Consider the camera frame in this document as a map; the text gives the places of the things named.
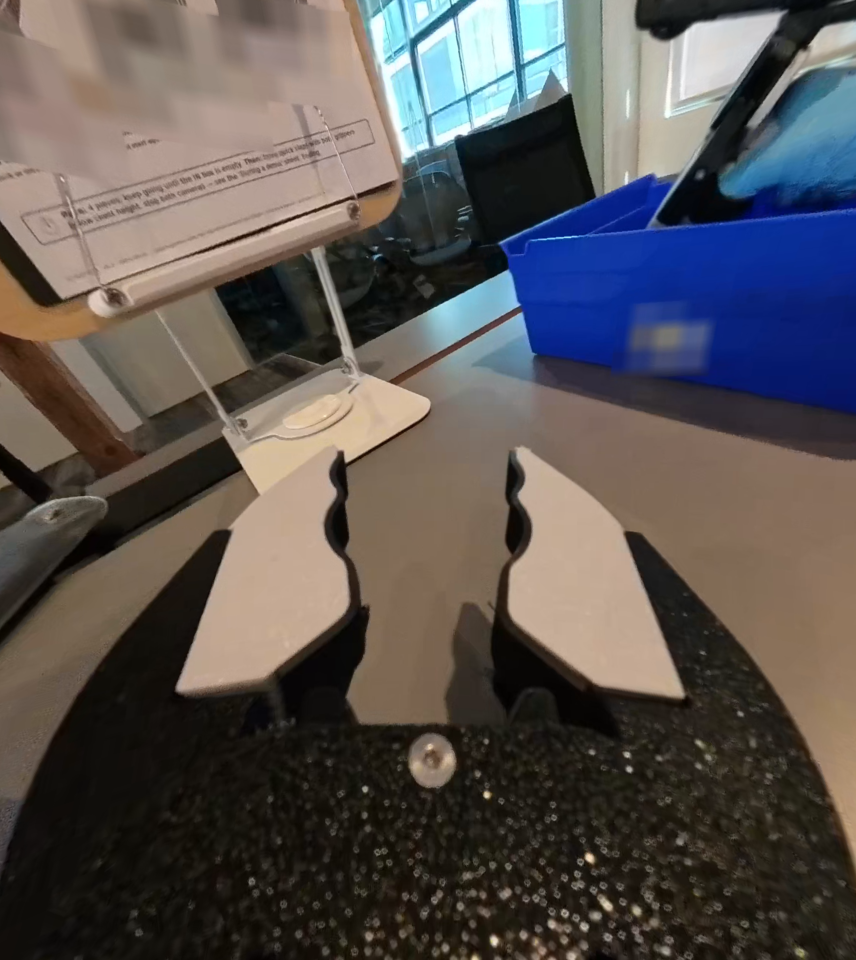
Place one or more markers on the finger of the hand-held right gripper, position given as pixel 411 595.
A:
pixel 673 199

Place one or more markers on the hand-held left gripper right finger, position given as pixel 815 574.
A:
pixel 585 600

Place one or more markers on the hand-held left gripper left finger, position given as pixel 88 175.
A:
pixel 270 600

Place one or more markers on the blue plastic bin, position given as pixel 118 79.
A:
pixel 585 300

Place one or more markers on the person's right hand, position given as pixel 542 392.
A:
pixel 817 135

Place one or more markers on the white framed window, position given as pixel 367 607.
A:
pixel 712 75

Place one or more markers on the black office chair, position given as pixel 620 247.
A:
pixel 525 172

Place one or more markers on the instruction sheet on wooden stand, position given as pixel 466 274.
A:
pixel 368 420

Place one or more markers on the paned window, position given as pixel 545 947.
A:
pixel 473 52

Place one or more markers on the printed instruction sheet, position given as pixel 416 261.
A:
pixel 210 217

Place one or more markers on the wooden support post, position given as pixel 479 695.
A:
pixel 60 397

